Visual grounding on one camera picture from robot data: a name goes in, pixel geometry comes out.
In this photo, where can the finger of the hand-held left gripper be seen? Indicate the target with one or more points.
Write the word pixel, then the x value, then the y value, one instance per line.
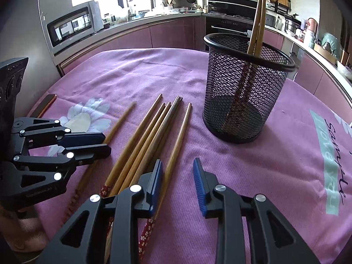
pixel 85 139
pixel 93 152

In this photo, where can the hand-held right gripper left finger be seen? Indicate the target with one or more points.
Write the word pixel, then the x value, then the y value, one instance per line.
pixel 157 181

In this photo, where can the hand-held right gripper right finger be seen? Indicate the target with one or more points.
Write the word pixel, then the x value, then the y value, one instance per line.
pixel 198 184

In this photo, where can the black mesh utensil holder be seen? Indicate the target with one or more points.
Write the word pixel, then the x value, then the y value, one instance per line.
pixel 247 115

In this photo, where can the dark smartphone copper edge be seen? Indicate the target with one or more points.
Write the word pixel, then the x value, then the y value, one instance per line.
pixel 44 104

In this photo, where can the silver microwave oven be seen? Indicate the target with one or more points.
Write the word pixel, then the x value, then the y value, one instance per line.
pixel 71 24

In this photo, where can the purple printed tablecloth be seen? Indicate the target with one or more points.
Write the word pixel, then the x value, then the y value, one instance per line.
pixel 154 71

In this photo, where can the pink kitchen counter cabinets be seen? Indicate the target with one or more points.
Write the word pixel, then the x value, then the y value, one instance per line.
pixel 170 33

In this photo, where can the black built-in oven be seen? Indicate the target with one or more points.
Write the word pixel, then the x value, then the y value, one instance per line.
pixel 228 8

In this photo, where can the steel cooking pot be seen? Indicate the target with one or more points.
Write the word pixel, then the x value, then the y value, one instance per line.
pixel 292 26

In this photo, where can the cardboard box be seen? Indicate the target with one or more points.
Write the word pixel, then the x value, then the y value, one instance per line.
pixel 326 51

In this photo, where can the pink thermos jug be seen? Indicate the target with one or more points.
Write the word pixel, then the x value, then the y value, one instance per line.
pixel 313 27

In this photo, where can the teal plastic bag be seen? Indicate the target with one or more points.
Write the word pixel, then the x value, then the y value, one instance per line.
pixel 331 42

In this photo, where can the black countertop shelf rack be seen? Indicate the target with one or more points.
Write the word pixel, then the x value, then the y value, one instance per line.
pixel 282 4

